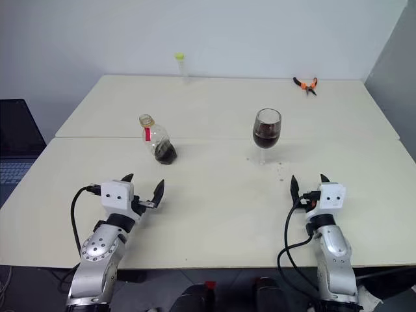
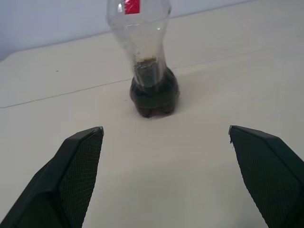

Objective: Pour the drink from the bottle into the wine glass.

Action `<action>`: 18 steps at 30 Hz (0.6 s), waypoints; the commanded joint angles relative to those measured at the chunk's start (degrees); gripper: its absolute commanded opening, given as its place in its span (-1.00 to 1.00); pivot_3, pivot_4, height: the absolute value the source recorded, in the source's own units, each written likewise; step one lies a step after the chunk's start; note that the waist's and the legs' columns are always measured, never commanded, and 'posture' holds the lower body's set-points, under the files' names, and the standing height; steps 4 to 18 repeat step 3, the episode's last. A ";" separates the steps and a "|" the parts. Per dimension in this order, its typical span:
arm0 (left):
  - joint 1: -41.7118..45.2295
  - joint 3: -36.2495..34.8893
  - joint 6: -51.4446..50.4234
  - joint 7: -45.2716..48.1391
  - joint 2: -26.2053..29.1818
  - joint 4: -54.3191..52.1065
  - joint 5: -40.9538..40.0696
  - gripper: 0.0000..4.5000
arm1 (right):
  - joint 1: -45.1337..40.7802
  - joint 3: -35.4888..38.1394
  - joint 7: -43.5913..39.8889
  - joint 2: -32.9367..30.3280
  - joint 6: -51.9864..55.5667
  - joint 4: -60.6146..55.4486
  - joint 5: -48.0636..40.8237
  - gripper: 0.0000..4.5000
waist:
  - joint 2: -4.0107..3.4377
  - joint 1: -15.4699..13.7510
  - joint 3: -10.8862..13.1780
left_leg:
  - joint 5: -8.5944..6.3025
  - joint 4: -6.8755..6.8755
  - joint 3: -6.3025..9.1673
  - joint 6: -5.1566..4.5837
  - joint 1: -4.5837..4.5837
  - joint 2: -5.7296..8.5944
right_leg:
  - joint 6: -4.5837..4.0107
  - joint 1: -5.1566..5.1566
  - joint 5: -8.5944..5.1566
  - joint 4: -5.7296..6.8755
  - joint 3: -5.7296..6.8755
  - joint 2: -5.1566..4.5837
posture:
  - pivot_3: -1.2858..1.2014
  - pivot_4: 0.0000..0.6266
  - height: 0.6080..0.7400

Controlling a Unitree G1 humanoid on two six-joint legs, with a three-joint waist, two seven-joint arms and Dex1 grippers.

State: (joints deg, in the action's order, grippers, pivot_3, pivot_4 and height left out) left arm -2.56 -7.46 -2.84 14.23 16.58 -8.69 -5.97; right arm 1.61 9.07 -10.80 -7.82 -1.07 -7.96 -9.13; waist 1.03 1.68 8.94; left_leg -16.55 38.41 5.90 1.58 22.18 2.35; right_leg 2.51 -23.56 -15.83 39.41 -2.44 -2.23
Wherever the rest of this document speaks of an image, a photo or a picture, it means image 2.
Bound clear cola bottle red label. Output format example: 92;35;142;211
105;0;180;119

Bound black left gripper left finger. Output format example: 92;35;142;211
0;126;105;228

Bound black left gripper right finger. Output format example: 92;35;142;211
228;125;304;228

